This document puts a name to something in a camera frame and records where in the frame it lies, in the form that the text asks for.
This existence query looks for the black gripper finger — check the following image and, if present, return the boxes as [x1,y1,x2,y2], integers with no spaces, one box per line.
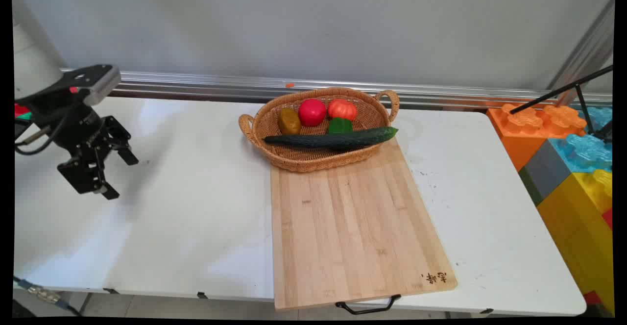
[57,141,121,201]
[100,115,139,167]

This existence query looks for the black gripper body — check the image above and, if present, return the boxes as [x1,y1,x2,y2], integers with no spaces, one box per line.
[29,92,107,158]

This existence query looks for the dark green cucumber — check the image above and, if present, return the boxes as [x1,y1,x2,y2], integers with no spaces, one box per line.
[263,126,399,150]

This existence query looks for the brown toy potato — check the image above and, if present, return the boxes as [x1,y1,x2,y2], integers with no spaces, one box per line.
[278,108,302,136]

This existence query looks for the woven wicker basket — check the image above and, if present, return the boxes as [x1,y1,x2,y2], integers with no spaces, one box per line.
[238,87,400,173]

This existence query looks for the red apple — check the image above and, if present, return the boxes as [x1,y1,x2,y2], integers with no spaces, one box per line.
[298,99,327,128]

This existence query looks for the green toy pepper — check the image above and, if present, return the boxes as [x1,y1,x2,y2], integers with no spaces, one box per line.
[327,117,354,135]

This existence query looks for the orange-red tomato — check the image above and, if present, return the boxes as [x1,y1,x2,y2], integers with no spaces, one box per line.
[327,99,358,122]

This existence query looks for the bamboo cutting board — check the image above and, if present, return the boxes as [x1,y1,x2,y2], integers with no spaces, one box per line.
[270,136,458,312]

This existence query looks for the orange building block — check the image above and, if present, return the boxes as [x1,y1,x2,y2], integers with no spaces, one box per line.
[486,103,588,173]

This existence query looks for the grey building block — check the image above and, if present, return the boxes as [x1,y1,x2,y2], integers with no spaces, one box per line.
[518,139,574,207]

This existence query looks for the black tripod rods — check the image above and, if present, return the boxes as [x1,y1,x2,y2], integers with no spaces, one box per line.
[509,65,614,144]

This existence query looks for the yellow building block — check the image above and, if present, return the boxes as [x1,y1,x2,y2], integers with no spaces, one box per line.
[536,168,615,316]

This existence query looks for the blue building block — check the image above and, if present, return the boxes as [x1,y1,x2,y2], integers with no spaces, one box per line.
[548,106,613,174]

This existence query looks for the thin cable with metal connector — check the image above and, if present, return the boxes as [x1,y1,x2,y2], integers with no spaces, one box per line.
[13,275,83,317]

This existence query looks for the black board handle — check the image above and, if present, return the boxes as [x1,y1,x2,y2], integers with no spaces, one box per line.
[335,294,402,315]

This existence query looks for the aluminium rail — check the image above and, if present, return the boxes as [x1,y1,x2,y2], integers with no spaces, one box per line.
[61,69,613,110]

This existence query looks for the slanted aluminium frame post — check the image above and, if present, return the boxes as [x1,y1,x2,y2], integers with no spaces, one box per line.
[546,0,616,106]

